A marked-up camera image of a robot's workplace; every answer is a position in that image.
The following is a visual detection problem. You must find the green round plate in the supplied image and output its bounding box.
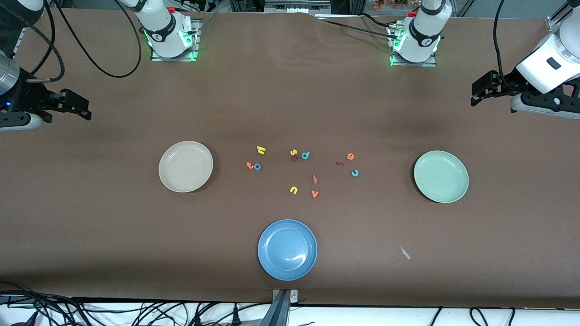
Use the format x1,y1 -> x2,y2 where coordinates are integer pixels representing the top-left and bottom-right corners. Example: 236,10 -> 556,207
413,150 -> 469,203

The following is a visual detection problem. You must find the brown table cover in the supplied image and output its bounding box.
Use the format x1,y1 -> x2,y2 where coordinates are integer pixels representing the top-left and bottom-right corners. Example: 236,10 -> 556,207
0,8 -> 580,309

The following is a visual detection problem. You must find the beige round plate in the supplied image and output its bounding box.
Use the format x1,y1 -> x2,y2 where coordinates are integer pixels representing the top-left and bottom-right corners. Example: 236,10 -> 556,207
158,140 -> 214,193

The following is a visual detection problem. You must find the grey metal box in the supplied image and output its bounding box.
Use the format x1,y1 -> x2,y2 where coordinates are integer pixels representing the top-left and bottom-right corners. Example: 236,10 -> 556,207
265,0 -> 331,14

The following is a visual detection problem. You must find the blue round plate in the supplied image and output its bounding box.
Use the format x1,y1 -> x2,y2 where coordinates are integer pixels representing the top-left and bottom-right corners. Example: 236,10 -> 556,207
257,219 -> 318,281

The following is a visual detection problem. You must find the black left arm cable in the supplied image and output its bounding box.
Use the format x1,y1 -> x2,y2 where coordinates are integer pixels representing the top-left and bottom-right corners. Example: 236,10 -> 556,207
493,0 -> 510,89

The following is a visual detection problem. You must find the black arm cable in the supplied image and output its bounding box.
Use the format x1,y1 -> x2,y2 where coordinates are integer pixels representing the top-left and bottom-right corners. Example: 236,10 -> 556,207
493,0 -> 510,89
27,0 -> 142,83

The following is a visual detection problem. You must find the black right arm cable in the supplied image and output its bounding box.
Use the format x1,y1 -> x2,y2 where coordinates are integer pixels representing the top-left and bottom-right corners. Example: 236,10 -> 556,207
27,0 -> 142,83

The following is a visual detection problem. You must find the aluminium frame profile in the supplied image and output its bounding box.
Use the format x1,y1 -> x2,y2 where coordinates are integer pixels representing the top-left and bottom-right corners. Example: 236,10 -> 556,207
13,25 -> 29,57
546,2 -> 571,31

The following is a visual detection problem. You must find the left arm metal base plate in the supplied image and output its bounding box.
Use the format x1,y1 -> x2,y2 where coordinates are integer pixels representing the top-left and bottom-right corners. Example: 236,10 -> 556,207
389,23 -> 438,67

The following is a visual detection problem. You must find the black cable on table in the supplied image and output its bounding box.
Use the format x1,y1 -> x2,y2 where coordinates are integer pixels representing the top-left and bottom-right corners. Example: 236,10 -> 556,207
358,13 -> 394,29
317,18 -> 393,39

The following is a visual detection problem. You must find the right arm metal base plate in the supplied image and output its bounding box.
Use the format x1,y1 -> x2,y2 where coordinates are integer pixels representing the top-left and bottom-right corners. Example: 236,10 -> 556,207
151,19 -> 201,62

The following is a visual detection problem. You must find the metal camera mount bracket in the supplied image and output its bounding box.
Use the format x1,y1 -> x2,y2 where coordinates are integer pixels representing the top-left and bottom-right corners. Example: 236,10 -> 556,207
261,289 -> 299,326

